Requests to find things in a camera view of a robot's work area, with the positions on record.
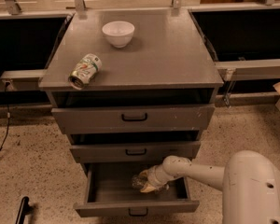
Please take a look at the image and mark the grey top drawer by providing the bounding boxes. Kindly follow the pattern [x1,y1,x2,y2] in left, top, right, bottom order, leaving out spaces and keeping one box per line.
[52,105,215,134]

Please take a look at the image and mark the black power cable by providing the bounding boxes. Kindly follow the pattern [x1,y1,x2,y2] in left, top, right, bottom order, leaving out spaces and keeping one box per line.
[0,80,13,165]

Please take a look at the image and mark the grey middle drawer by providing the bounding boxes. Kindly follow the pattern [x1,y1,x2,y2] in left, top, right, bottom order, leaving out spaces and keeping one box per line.
[70,141,201,163]

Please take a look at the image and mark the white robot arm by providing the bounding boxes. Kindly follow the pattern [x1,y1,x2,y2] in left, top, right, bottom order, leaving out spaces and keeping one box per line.
[140,150,280,224]

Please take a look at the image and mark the grey drawer cabinet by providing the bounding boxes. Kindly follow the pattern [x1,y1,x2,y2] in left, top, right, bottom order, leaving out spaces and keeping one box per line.
[38,7,224,175]

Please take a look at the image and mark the black handle bar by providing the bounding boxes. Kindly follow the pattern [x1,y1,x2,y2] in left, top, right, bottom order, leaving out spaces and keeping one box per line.
[15,196,32,224]

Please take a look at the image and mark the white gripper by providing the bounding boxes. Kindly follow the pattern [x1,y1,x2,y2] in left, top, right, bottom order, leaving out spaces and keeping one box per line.
[139,164,171,193]

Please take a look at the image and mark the green white soda can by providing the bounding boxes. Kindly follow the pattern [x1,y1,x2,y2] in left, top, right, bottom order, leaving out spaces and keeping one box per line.
[68,54,102,90]

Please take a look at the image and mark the clear plastic water bottle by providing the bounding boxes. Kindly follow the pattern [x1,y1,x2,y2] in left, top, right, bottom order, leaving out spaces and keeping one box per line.
[131,174,171,193]

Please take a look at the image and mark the grey open bottom drawer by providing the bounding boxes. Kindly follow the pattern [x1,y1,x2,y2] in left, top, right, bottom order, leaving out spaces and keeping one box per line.
[74,161,199,217]

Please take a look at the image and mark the white ceramic bowl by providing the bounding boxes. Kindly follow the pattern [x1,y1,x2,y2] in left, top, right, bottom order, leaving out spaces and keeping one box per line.
[102,21,135,48]

